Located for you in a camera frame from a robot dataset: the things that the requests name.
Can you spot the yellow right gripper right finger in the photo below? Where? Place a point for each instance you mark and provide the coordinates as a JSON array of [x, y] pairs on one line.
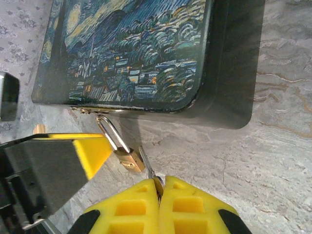
[[190, 209]]

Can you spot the black box with silver edge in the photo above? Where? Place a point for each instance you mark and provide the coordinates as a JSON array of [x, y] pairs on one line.
[[9, 97]]

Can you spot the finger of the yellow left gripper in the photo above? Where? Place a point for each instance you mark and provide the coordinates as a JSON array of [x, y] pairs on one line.
[[61, 165]]

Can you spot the small silver key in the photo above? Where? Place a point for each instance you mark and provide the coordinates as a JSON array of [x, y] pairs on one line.
[[145, 161]]

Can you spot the small brass padlock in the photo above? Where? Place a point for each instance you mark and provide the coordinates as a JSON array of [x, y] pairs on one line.
[[129, 159]]

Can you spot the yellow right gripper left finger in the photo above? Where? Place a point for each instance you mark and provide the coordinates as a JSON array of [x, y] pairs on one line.
[[126, 209]]

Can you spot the small wooden piece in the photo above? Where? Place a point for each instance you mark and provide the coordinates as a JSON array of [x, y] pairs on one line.
[[40, 129]]

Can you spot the starry night print tin box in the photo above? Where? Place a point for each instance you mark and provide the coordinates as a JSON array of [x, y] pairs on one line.
[[136, 53]]

